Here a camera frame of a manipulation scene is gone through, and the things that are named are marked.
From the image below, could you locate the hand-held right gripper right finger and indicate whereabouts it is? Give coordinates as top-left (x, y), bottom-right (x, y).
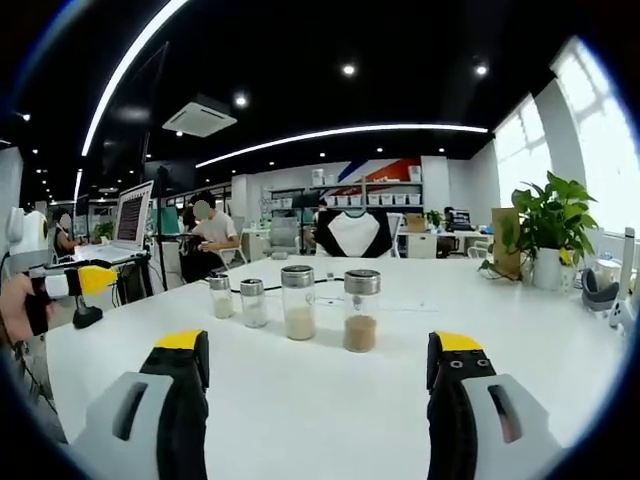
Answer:
top-left (425, 330), bottom-right (569, 480)

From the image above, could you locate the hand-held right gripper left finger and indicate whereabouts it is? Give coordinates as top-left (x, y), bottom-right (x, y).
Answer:
top-left (67, 328), bottom-right (211, 480)

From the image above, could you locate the small seasoning bottle white powder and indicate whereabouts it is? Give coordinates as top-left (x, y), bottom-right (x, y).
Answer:
top-left (208, 273), bottom-right (236, 320)
top-left (239, 278), bottom-right (269, 330)

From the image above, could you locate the tall seasoning bottle brown powder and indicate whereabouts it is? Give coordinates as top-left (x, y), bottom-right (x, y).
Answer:
top-left (342, 269), bottom-right (382, 354)

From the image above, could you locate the tall seasoning bottle beige powder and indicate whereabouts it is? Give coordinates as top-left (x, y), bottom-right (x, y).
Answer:
top-left (280, 264), bottom-right (318, 342)

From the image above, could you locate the white upright device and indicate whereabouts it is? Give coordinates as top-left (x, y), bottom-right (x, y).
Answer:
top-left (619, 227), bottom-right (638, 302)

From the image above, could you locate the black stand base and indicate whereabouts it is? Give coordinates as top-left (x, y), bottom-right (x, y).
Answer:
top-left (72, 294), bottom-right (105, 330)

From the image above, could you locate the open white laptop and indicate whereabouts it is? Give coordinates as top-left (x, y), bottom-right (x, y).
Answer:
top-left (74, 179), bottom-right (156, 265)

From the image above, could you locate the black tripod stand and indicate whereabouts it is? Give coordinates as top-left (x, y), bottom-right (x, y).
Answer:
top-left (149, 165), bottom-right (170, 292)

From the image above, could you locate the grey headset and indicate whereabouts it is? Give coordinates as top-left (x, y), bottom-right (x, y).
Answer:
top-left (580, 267), bottom-right (621, 314)

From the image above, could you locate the white controller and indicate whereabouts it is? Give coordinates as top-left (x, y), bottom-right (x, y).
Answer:
top-left (608, 298), bottom-right (636, 330)

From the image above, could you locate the ceiling air conditioner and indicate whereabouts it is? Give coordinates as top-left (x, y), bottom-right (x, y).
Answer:
top-left (161, 102), bottom-right (238, 139)

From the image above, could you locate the grey office chair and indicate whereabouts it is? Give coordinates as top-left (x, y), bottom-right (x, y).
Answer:
top-left (268, 215), bottom-right (302, 256)

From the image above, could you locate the brown cardboard box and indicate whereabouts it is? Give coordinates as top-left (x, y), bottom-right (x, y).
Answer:
top-left (491, 207), bottom-right (524, 281)

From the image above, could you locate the potted green plant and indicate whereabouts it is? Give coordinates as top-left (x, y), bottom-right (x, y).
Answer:
top-left (478, 170), bottom-right (601, 294)

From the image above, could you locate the chair with black white shirt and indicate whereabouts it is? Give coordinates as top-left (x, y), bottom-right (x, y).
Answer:
top-left (314, 209), bottom-right (394, 259)

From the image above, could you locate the storage shelf with white bins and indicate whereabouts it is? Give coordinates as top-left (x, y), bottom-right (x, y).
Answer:
top-left (267, 164), bottom-right (426, 212)

